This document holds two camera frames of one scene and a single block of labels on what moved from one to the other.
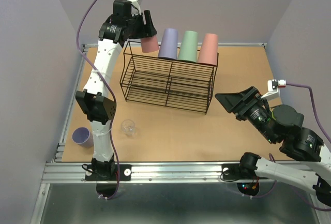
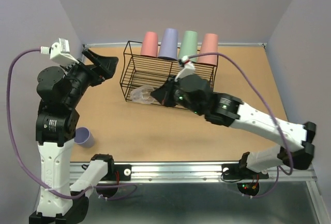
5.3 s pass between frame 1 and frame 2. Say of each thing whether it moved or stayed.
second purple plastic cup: stayed
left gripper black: moved
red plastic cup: moved
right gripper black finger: moved
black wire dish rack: stayed
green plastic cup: stayed
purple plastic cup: stayed
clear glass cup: moved
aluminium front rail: stayed
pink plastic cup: stayed
